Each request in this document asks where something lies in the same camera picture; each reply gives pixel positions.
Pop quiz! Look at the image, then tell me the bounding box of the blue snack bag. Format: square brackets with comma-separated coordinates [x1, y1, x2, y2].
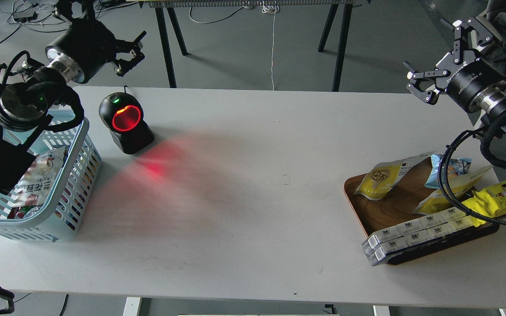
[424, 154, 473, 189]

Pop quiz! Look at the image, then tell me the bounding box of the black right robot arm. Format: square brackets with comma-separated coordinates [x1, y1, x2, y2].
[403, 17, 506, 169]

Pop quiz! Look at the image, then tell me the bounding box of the white red snack bag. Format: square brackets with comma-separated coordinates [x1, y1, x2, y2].
[7, 146, 68, 219]

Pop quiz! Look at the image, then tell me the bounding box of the yellow white nut snack pouch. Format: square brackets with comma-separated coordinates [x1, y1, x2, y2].
[354, 151, 433, 201]

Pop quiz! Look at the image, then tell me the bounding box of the light blue plastic basket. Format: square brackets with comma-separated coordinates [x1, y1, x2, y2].
[0, 118, 102, 242]

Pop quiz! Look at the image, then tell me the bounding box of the black barcode scanner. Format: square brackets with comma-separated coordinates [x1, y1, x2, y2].
[98, 85, 155, 155]

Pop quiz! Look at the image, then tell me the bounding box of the white hanging cable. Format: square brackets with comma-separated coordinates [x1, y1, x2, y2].
[262, 0, 280, 91]

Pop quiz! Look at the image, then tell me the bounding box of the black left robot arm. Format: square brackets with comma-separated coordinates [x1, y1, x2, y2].
[0, 18, 146, 194]

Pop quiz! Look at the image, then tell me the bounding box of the white boxed snack pack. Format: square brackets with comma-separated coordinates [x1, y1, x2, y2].
[361, 207, 474, 266]

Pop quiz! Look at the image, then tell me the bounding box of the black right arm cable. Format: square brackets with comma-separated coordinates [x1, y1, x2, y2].
[437, 127, 506, 232]

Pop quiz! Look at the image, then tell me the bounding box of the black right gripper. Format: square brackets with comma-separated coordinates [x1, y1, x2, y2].
[403, 18, 506, 113]

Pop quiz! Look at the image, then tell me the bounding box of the black table legs background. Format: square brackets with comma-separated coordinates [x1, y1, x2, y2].
[154, 0, 354, 93]

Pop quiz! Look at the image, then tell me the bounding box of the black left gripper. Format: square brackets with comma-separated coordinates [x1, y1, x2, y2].
[46, 20, 147, 84]

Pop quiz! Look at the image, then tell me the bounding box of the yellow cartoon snack bag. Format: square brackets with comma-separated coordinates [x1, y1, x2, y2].
[463, 180, 506, 218]

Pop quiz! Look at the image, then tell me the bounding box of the brown wooden tray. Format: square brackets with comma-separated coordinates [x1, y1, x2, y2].
[344, 158, 499, 259]

